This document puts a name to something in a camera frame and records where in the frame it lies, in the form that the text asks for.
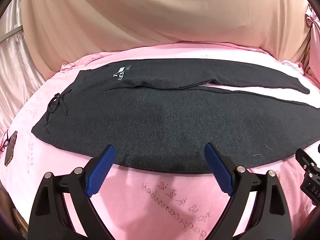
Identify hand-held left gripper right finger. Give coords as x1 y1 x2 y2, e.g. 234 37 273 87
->
204 142 293 240

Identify pink printed bed sheet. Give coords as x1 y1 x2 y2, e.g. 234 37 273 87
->
0 42 320 240

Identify beige curtain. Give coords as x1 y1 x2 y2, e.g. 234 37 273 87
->
20 0 315 72

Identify black smartphone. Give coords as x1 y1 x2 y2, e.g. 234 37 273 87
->
3 131 18 167

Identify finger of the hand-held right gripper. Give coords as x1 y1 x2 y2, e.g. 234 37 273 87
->
295 148 320 180

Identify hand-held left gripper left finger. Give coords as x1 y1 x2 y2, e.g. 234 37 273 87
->
28 144 117 240

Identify dark grey pants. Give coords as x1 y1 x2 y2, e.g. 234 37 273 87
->
31 59 320 174

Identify pink ruffled pillow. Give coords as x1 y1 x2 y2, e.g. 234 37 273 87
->
295 2 320 90

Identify white satin curtain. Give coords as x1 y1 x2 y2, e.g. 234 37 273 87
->
0 0 48 135

